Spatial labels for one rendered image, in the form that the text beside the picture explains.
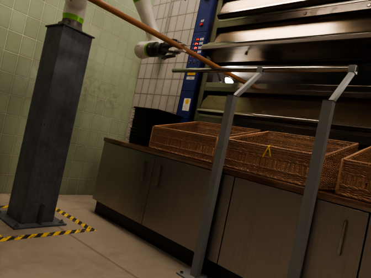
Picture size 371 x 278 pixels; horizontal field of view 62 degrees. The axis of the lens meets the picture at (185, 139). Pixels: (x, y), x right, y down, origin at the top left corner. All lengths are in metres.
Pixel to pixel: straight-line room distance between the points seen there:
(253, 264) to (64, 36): 1.61
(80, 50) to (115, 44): 1.02
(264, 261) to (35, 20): 2.29
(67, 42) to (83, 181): 1.41
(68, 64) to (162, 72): 1.14
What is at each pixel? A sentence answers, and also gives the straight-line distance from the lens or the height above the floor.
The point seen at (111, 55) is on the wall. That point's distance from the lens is 3.03.
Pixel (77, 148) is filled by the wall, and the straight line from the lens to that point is 2.90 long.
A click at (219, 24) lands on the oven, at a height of 1.66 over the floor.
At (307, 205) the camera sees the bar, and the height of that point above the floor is 0.52.
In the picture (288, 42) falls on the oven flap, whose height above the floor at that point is 1.40.
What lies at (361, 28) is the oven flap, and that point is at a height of 1.51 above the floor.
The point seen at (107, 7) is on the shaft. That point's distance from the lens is 1.55.
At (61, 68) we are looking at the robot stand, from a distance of 2.01.
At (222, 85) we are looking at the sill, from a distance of 2.43.
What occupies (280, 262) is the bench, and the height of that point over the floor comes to 0.24.
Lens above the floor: 0.66
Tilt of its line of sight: 1 degrees up
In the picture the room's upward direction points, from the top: 12 degrees clockwise
